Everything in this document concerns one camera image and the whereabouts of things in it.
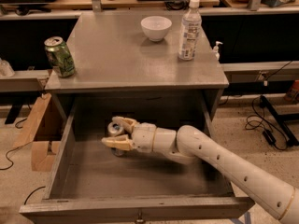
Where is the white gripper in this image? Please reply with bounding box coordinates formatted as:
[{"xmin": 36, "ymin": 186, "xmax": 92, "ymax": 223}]
[{"xmin": 101, "ymin": 116, "xmax": 157, "ymax": 153}]

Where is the silver redbull can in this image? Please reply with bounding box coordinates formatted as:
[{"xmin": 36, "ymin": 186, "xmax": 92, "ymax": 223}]
[{"xmin": 107, "ymin": 121, "xmax": 127, "ymax": 158}]

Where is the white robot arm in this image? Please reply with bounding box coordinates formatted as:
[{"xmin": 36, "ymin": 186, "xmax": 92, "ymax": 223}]
[{"xmin": 102, "ymin": 117, "xmax": 299, "ymax": 224}]

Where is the open grey top drawer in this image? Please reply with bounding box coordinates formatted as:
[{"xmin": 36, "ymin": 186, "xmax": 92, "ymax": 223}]
[{"xmin": 20, "ymin": 96, "xmax": 254, "ymax": 224}]

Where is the brass drawer knob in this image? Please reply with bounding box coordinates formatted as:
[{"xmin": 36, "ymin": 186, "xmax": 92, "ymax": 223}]
[{"xmin": 135, "ymin": 211, "xmax": 146, "ymax": 224}]

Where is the green soda can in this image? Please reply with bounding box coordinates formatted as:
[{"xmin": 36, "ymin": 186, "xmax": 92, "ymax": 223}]
[{"xmin": 44, "ymin": 36, "xmax": 75, "ymax": 77}]

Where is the grey wooden cabinet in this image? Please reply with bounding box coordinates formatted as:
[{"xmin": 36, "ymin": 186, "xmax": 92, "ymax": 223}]
[{"xmin": 46, "ymin": 10, "xmax": 228, "ymax": 126}]

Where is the white ceramic bowl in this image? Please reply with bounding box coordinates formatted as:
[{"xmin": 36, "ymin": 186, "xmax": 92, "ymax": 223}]
[{"xmin": 141, "ymin": 16, "xmax": 172, "ymax": 41}]

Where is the clear plastic water bottle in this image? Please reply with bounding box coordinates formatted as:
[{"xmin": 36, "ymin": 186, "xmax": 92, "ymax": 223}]
[{"xmin": 178, "ymin": 0, "xmax": 202, "ymax": 61}]

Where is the white pump dispenser bottle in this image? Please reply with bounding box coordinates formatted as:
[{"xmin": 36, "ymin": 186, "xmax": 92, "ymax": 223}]
[{"xmin": 213, "ymin": 41, "xmax": 223, "ymax": 60}]

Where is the clear plastic item far left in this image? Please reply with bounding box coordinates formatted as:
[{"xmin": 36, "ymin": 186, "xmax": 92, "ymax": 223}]
[{"xmin": 0, "ymin": 59, "xmax": 15, "ymax": 77}]

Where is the black floor cable left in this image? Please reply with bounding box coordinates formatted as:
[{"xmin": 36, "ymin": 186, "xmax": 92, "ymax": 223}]
[{"xmin": 0, "ymin": 117, "xmax": 47, "ymax": 205}]

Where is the black cable on right floor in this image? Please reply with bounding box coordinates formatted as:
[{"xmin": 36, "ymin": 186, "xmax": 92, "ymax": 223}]
[{"xmin": 244, "ymin": 93, "xmax": 292, "ymax": 152}]

